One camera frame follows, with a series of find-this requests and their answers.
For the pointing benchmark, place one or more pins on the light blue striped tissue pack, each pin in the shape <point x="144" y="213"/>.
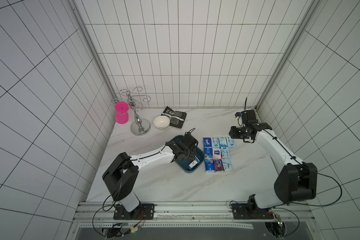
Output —
<point x="227" y="165"/>

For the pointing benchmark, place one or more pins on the light blue cartoon tissue pack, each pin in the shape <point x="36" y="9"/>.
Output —
<point x="223" y="142"/>

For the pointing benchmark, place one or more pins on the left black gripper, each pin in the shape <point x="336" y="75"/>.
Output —
<point x="191" y="156"/>

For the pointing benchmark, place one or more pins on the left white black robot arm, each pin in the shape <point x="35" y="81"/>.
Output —
<point x="120" y="177"/>

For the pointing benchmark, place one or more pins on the pink plastic cup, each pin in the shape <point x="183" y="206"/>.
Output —
<point x="121" y="116"/>

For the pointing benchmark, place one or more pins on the pink white Tempo tissue pack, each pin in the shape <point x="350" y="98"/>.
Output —
<point x="217" y="153"/>

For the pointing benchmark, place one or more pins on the light blue Vinda tissue pack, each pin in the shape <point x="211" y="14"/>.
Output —
<point x="215" y="142"/>

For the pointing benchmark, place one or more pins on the white ceramic bowl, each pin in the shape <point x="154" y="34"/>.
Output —
<point x="161" y="122"/>

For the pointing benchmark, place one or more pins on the white Vinda tissue pack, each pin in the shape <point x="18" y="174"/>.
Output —
<point x="193" y="164"/>

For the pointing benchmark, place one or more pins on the dark blue Tempo tissue pack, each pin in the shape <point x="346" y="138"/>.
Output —
<point x="207" y="142"/>

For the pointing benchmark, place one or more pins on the chrome cup holder stand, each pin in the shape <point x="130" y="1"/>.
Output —
<point x="135" y="99"/>

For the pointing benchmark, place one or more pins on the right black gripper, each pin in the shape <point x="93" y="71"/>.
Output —
<point x="237" y="132"/>

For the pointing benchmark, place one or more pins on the light blue figures tissue pack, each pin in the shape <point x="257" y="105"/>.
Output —
<point x="225" y="152"/>

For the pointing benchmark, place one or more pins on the blue orange Vinda tissue pack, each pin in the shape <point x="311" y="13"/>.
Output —
<point x="208" y="153"/>

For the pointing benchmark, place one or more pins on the black snack packet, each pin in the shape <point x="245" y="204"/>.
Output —
<point x="177" y="118"/>

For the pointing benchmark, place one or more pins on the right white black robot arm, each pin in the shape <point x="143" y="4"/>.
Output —
<point x="296" y="180"/>

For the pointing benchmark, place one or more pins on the teal plastic storage box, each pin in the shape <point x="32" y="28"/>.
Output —
<point x="197" y="154"/>

